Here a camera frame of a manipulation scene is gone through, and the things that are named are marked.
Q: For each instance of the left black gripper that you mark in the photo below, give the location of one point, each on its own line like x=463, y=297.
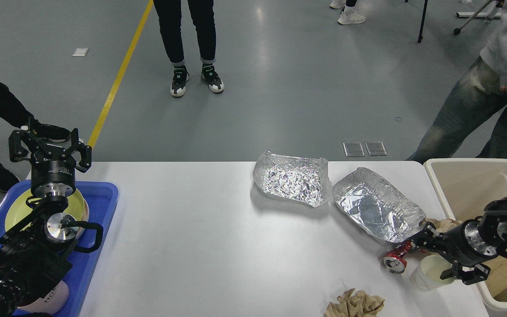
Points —
x=49, y=177

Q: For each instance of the person in white sneakers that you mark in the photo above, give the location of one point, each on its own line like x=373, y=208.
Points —
x=348, y=13

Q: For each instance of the beige plastic bin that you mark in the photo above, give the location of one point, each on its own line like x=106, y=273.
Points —
x=464, y=187

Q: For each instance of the crumpled foil sheet left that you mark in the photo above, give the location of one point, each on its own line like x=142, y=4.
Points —
x=298, y=179

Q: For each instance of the crumpled foil sheet right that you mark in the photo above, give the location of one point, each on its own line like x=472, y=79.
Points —
x=377, y=206

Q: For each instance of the crushed red can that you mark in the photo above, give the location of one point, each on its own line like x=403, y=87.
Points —
x=394, y=261

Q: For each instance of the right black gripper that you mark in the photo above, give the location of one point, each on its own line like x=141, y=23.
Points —
x=430, y=239

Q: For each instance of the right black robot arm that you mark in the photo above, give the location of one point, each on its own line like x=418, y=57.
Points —
x=493, y=227

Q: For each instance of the blue plastic tray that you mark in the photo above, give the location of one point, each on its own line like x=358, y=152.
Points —
x=102, y=198

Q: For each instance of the yellow plate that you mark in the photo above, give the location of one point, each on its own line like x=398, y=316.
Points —
x=20, y=209

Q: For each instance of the metal floor plate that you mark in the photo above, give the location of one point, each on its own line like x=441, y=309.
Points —
x=353, y=149
x=376, y=148

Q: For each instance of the crumpled foil sheet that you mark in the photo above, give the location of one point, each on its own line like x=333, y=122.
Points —
x=298, y=179
x=377, y=206

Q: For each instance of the brown paper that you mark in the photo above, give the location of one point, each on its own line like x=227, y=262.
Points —
x=445, y=224
x=354, y=303

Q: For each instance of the pink mug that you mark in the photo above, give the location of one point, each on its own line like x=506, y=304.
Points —
x=50, y=303

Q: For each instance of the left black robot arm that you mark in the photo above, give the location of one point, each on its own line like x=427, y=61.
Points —
x=34, y=252

